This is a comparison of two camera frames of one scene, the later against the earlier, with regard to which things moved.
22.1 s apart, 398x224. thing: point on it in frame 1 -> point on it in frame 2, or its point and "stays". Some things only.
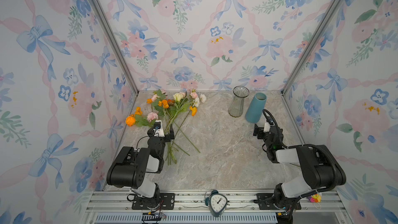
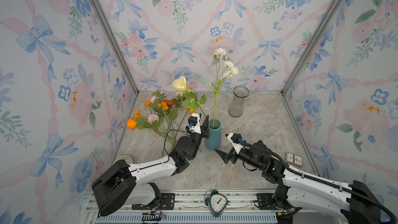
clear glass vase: (236, 108) stays
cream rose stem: (178, 97) -> (180, 83)
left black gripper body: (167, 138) -> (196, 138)
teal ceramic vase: (255, 110) -> (214, 142)
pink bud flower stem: (193, 94) -> (178, 94)
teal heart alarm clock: (217, 203) stays
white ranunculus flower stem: (203, 98) -> (229, 69)
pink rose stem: (152, 116) stays
